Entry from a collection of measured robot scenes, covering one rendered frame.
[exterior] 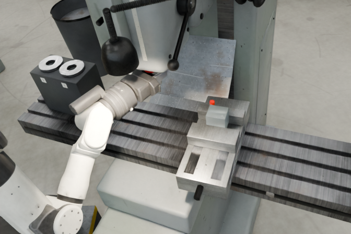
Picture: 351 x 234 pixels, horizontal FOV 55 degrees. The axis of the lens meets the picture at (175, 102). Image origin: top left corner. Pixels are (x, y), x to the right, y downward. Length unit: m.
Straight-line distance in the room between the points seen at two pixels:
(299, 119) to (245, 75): 1.25
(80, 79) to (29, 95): 2.12
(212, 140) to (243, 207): 0.94
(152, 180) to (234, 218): 0.79
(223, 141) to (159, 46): 0.35
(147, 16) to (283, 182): 0.62
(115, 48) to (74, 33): 2.26
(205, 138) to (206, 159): 0.06
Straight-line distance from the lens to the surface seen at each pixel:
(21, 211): 0.81
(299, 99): 2.75
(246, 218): 1.87
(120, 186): 1.19
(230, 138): 1.00
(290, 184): 1.06
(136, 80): 0.97
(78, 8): 3.29
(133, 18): 0.81
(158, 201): 1.12
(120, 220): 1.26
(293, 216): 2.13
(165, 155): 1.12
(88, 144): 0.87
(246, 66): 1.37
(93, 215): 1.78
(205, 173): 0.98
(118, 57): 0.65
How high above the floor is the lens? 1.86
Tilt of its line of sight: 43 degrees down
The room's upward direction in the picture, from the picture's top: 10 degrees counter-clockwise
